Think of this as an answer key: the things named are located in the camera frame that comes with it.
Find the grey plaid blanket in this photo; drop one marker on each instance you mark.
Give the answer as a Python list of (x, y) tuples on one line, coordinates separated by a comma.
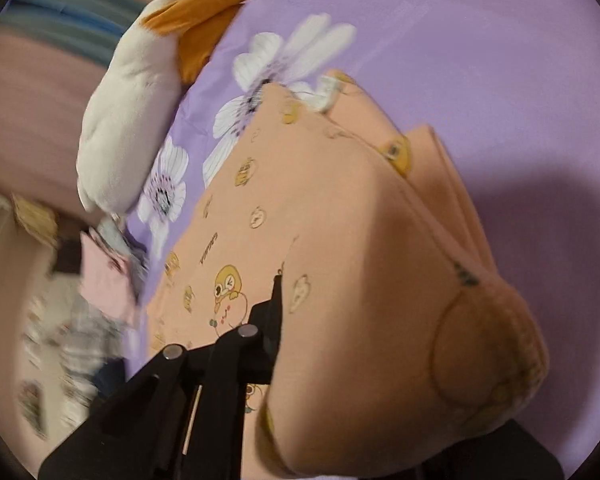
[(80, 345)]

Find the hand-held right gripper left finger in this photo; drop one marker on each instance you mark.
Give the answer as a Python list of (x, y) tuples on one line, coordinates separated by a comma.
[(260, 332)]

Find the pink curtain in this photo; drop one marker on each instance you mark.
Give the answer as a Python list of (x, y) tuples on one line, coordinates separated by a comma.
[(30, 125)]

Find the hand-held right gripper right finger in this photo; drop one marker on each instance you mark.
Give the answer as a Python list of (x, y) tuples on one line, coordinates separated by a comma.
[(520, 457)]

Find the pile of pink clothes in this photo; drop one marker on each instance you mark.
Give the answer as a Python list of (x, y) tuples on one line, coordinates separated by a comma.
[(105, 275)]

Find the white duck plush toy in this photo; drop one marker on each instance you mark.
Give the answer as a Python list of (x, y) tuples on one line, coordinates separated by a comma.
[(125, 125)]

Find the orange printed baby romper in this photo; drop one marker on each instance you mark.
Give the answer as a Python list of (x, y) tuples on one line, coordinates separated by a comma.
[(355, 260)]

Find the yellow fringed cloth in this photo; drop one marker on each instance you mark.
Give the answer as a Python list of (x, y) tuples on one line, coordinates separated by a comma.
[(32, 217)]

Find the navy blue cloth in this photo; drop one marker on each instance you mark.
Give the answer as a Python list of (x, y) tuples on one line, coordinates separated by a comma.
[(111, 377)]

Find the blue framed window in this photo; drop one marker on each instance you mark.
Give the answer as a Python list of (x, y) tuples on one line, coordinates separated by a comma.
[(65, 20)]

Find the purple floral blanket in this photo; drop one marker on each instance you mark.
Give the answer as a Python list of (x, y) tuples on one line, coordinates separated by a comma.
[(480, 60)]

